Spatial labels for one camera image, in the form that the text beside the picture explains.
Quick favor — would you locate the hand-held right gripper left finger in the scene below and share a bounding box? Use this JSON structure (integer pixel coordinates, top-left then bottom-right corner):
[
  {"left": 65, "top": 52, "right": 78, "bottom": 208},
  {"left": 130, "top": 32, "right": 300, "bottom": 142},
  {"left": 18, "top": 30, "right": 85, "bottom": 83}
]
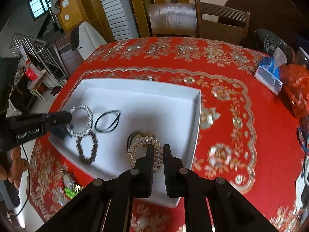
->
[{"left": 36, "top": 144, "right": 155, "bottom": 232}]

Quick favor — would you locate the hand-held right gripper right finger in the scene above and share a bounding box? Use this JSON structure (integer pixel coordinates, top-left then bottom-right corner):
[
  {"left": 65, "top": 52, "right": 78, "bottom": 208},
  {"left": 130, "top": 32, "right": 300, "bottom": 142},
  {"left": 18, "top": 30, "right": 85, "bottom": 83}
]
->
[{"left": 163, "top": 144, "right": 278, "bottom": 232}]

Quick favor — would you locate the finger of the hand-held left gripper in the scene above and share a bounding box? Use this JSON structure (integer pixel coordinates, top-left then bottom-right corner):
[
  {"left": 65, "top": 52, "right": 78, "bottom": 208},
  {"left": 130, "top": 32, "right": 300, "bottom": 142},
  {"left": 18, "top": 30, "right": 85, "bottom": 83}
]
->
[
  {"left": 49, "top": 126, "right": 73, "bottom": 139},
  {"left": 46, "top": 111, "right": 73, "bottom": 131}
]

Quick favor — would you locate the clear spiral hair tie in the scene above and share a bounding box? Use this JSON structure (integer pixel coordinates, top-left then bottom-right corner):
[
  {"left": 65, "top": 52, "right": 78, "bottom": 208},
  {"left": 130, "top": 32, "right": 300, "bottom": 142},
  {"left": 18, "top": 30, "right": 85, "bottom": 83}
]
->
[{"left": 127, "top": 136, "right": 164, "bottom": 172}]

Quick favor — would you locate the silver rhinestone bracelet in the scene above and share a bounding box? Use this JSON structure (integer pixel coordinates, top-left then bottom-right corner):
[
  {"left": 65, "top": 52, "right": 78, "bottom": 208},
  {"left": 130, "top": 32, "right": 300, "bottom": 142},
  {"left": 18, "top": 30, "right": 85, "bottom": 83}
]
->
[{"left": 66, "top": 105, "right": 93, "bottom": 137}]

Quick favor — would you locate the dark beaded bracelet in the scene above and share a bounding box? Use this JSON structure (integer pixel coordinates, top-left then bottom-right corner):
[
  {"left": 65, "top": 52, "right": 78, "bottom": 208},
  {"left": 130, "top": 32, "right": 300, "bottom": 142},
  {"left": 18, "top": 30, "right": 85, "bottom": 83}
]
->
[{"left": 76, "top": 132, "right": 99, "bottom": 165}]

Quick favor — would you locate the white cardboard box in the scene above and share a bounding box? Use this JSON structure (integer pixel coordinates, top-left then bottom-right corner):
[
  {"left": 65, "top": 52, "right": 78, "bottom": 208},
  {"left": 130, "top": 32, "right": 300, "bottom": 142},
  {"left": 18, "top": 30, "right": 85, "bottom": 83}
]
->
[{"left": 48, "top": 78, "right": 202, "bottom": 208}]

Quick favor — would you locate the person's left hand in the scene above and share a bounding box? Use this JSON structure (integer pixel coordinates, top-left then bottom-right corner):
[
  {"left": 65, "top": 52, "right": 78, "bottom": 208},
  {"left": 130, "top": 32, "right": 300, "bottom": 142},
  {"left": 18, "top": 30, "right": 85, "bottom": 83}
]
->
[{"left": 0, "top": 147, "right": 30, "bottom": 189}]

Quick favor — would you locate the small white table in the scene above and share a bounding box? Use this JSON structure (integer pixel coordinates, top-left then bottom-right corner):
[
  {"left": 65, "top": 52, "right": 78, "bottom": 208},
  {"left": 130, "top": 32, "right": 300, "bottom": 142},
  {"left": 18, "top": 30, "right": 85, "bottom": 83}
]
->
[{"left": 26, "top": 69, "right": 49, "bottom": 102}]

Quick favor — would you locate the red bag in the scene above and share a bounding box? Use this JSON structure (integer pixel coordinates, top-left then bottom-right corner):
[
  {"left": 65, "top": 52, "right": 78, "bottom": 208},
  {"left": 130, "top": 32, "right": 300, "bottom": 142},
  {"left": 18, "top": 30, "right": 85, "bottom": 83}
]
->
[{"left": 24, "top": 68, "right": 39, "bottom": 82}]

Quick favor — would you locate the green hair accessory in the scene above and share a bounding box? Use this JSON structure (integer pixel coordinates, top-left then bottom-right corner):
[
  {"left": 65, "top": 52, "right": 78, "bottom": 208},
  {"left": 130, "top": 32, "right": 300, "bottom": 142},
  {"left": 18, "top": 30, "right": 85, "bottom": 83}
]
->
[{"left": 64, "top": 186, "right": 78, "bottom": 199}]

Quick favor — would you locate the metal staircase railing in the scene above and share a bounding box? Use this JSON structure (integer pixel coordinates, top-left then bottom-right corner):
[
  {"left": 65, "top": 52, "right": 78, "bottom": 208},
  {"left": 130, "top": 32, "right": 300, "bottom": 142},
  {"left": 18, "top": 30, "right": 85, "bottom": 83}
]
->
[{"left": 11, "top": 34, "right": 68, "bottom": 88}]

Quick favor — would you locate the red floral tablecloth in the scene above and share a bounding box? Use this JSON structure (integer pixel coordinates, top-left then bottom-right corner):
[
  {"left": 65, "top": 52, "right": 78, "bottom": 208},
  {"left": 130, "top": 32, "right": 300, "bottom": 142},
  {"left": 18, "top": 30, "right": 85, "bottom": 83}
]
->
[{"left": 26, "top": 36, "right": 309, "bottom": 232}]

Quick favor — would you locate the window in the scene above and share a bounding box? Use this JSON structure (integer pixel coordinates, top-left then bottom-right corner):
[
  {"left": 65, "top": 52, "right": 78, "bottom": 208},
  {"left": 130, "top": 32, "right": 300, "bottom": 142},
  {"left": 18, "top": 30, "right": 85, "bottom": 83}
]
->
[{"left": 29, "top": 0, "right": 52, "bottom": 19}]

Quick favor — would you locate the white louvered panel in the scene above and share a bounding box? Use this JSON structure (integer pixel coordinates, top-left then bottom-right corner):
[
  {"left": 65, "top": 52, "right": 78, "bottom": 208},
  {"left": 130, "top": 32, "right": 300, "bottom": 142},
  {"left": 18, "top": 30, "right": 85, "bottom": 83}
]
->
[{"left": 94, "top": 0, "right": 132, "bottom": 41}]

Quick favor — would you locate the blue tissue pack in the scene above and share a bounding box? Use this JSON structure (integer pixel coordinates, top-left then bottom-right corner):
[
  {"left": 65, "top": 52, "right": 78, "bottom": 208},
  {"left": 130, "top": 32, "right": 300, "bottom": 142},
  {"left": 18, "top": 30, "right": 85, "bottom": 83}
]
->
[{"left": 254, "top": 47, "right": 288, "bottom": 95}]

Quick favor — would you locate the solid-back wooden chair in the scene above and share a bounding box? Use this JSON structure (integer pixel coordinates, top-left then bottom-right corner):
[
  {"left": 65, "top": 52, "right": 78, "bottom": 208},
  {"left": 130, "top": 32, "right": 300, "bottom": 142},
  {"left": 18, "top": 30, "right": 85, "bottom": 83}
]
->
[{"left": 147, "top": 3, "right": 199, "bottom": 38}]

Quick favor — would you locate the orange plastic bag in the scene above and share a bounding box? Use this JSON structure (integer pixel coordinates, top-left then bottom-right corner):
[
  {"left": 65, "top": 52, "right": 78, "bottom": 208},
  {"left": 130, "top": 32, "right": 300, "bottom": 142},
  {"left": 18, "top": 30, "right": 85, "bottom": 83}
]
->
[{"left": 281, "top": 64, "right": 309, "bottom": 118}]

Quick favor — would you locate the slatted wooden chair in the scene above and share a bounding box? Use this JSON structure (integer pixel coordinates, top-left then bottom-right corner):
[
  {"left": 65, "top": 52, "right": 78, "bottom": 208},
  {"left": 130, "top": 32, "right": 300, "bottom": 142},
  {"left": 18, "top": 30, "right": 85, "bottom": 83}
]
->
[{"left": 194, "top": 0, "right": 250, "bottom": 45}]

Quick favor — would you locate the black plastic bag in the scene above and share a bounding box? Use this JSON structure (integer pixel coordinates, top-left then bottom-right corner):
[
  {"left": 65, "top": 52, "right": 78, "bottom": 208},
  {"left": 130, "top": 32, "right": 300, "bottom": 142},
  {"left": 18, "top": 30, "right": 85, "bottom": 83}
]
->
[{"left": 244, "top": 29, "right": 295, "bottom": 64}]

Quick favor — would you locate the round dark wooden table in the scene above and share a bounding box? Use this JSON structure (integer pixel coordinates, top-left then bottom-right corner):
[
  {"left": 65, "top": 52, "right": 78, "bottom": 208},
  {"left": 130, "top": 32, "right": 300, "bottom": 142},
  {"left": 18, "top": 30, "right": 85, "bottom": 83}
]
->
[{"left": 224, "top": 0, "right": 305, "bottom": 52}]

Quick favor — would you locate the blue cable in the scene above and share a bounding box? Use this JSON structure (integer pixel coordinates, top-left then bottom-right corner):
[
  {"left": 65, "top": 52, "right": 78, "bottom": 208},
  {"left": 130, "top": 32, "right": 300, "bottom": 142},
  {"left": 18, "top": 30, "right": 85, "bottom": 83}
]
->
[{"left": 297, "top": 126, "right": 309, "bottom": 154}]

